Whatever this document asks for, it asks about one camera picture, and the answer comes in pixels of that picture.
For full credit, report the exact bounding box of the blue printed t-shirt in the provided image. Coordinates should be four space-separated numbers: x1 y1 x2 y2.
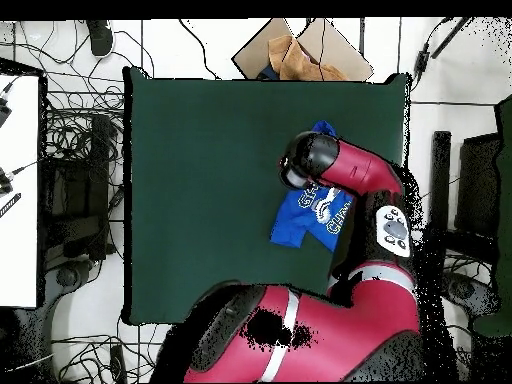
269 119 355 253

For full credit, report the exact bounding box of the dark green table cloth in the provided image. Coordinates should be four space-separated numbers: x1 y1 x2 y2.
122 66 412 326

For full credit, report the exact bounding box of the tan towel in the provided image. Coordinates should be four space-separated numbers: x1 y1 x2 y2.
267 34 349 82

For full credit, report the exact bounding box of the brown cardboard box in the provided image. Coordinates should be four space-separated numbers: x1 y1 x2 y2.
231 17 375 82

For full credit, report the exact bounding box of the black power adapter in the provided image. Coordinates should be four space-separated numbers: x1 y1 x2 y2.
413 42 432 78

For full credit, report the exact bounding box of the person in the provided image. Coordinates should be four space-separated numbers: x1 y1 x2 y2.
85 19 116 58

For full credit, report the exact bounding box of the white desk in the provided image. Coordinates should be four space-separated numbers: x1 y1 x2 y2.
0 73 41 309

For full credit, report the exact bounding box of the black striped bar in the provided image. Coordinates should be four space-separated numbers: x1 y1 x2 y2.
0 192 22 219

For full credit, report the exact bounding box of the green draped cloth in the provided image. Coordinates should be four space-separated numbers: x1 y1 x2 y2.
471 95 512 337

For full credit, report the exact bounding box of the thin black rod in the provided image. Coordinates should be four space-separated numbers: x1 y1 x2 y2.
429 16 474 60

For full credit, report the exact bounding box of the long black cable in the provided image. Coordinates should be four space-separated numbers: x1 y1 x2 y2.
178 18 220 80

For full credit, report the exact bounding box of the black cable tangle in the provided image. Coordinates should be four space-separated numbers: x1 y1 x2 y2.
39 19 155 137
439 247 495 381
51 331 173 384

